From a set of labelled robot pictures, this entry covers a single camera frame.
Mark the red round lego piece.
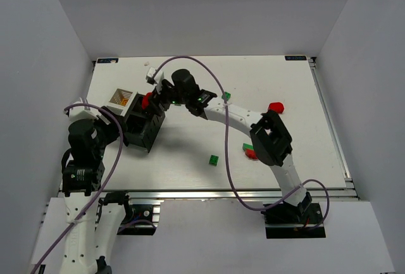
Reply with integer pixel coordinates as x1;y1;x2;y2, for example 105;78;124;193
141;92;153;110

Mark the yellow flower lego piece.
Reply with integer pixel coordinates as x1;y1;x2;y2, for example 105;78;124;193
120;98;128;106

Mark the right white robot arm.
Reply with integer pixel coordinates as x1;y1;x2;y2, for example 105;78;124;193
146;68;312;213

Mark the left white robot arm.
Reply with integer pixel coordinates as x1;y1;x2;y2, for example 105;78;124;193
60;103;128;273

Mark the green lego brick upper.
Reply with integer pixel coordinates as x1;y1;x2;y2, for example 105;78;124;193
221;92;231;101

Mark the white slotted container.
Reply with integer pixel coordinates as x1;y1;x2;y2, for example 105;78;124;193
105;88;137;116

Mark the black slotted container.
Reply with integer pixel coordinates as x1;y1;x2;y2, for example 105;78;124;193
124;93;165;153

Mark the green lego brick lower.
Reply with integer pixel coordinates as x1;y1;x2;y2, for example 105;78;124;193
209;155;219;166

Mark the left corner label sticker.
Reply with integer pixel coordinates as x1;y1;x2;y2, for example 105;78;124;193
97;58;118;64

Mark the corner label sticker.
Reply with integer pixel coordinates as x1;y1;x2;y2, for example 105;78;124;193
97;58;118;64
284;55;307;61

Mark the green slope lego brick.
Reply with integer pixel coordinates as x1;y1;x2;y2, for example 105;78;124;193
242;143;254;151

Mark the red curved lego brick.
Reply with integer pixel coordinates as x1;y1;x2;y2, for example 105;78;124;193
245;149;258;159

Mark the red arched lego brick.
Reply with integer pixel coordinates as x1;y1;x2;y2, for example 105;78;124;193
268;102;285;114

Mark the right corner label sticker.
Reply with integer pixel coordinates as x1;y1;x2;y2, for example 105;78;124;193
284;55;307;61

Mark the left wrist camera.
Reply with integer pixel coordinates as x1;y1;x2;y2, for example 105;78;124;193
64;97;97;123

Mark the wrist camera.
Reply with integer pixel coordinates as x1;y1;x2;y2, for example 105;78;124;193
146;67;165;85
64;97;97;123

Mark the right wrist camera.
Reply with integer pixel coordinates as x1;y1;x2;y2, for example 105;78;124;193
146;67;165;85

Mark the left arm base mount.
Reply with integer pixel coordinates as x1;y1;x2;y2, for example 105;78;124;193
96;191;157;235

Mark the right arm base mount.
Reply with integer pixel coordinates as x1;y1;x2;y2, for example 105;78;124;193
261;192;326;239

